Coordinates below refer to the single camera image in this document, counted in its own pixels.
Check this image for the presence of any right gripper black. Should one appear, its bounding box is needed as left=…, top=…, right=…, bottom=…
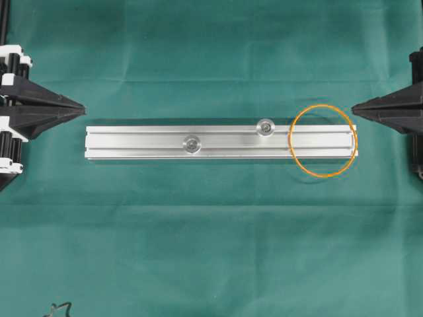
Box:
left=350, top=46, right=423, bottom=181

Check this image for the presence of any orange rubber band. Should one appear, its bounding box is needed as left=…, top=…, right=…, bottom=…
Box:
left=288, top=104, right=358, bottom=179

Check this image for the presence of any aluminium extrusion rail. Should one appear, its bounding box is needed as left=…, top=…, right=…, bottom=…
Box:
left=85, top=123, right=354, bottom=160

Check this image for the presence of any clear pulley shaft right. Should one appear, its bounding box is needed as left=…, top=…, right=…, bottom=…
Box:
left=256, top=118, right=275, bottom=137

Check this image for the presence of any clear pulley shaft left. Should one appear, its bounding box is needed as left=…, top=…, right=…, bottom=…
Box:
left=182, top=135, right=202, bottom=155

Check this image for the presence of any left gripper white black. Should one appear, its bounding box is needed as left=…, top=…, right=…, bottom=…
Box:
left=1, top=44, right=85, bottom=190

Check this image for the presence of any green cloth mat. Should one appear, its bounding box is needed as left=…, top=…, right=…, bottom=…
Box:
left=1, top=1, right=422, bottom=316

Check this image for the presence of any clear pulley shaft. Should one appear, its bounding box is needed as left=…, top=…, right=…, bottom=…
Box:
left=256, top=118, right=275, bottom=137
left=182, top=135, right=202, bottom=155

